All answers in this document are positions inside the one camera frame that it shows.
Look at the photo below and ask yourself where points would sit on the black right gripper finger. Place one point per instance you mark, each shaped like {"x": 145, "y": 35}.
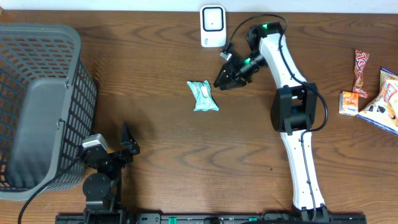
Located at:
{"x": 230, "y": 84}
{"x": 223, "y": 79}

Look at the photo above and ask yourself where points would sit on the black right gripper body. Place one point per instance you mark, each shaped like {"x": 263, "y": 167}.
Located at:
{"x": 239, "y": 69}

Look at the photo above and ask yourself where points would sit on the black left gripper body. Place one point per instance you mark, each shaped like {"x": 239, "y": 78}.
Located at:
{"x": 117, "y": 158}

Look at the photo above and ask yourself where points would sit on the teal wet wipes pack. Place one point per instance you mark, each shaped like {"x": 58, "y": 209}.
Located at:
{"x": 202, "y": 94}

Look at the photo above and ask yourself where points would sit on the orange tissue pack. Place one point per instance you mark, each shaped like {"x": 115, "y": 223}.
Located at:
{"x": 348, "y": 103}

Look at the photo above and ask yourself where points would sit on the red Top chocolate bar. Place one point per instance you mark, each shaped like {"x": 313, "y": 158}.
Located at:
{"x": 360, "y": 61}

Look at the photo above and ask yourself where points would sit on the yellow white snack bag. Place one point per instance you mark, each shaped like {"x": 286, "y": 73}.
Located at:
{"x": 382, "y": 111}

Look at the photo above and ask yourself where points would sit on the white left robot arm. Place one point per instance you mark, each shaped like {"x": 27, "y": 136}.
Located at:
{"x": 103, "y": 188}

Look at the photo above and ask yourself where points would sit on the grey plastic shopping basket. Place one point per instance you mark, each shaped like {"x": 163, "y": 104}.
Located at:
{"x": 48, "y": 102}

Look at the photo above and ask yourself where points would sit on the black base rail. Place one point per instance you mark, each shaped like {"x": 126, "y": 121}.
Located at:
{"x": 155, "y": 218}

